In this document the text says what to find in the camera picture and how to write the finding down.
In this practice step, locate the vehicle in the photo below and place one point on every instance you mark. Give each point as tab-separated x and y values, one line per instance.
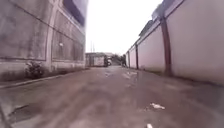
109	61

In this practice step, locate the low grey building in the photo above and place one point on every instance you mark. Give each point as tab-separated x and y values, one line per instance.
95	60

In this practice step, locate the brown-grey worn asphalt road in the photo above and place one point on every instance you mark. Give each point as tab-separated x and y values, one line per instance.
110	93

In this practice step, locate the white litter scrap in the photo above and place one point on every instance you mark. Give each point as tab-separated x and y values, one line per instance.
157	106

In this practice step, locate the robot's own part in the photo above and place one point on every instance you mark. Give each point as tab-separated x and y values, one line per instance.
149	126

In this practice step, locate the concrete kerb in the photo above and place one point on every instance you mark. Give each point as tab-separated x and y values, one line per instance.
33	81

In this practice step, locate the grey concrete building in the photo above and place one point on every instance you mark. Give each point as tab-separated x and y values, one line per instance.
30	30

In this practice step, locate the pink wall with dark pillars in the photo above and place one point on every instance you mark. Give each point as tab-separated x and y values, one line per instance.
190	43

